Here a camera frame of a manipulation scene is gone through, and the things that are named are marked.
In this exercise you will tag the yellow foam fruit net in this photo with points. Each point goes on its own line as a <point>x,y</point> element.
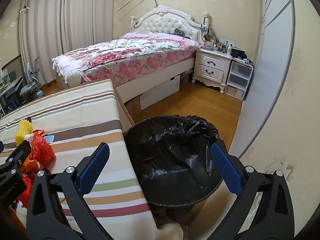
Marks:
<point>23,130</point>

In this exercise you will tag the bin with black bag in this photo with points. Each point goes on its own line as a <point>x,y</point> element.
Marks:
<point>162,155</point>

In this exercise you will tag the white box under bed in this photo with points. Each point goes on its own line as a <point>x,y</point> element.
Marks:
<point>160,92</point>

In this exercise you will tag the clutter of small bottles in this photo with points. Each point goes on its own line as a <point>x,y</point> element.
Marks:
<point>217,46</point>

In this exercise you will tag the white two-drawer nightstand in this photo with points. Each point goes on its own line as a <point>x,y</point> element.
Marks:
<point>212,67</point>

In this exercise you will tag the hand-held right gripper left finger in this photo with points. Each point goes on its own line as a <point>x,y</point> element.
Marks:
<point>93,165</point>

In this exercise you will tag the cluttered study desk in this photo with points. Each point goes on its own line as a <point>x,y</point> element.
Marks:
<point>10,90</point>

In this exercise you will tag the red plastic bag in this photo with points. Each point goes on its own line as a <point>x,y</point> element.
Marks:
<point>42,147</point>

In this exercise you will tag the orange wrapper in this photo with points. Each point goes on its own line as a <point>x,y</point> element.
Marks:
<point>30,163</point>

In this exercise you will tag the white sliding door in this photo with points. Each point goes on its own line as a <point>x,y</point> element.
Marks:
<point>270,67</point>

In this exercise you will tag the beige striped curtain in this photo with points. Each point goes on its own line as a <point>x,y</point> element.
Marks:
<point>85,17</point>
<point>42,35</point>

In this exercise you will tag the clear plastic drawer unit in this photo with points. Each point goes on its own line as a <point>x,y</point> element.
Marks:
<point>237,80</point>

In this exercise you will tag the pile of black clothes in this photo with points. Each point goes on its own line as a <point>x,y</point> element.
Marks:
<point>238,53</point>

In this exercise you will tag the white device on bedpost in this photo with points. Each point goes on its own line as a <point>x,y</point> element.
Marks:
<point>205,23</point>

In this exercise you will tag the blue paper card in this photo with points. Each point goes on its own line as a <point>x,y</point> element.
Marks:
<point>50,139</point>

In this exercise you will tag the grey blue desk chair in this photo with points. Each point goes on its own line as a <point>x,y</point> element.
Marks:
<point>31,87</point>

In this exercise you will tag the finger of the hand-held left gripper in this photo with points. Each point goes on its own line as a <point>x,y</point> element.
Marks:
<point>21,152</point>
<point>1,147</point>

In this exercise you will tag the brown cardboard box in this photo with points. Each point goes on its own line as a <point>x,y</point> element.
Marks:
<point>133,107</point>

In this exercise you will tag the striped tablecloth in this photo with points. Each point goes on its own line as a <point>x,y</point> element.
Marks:
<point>87,110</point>

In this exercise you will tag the black item on bed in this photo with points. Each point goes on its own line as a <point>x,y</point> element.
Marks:
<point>178,31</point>

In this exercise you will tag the white tufted bed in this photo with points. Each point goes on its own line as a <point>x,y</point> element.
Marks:
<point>162,22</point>

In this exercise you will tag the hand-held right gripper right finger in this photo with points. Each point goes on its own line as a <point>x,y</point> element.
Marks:
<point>226,170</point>

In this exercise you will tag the pink floral bedspread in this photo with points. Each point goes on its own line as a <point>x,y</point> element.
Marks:
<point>120,52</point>

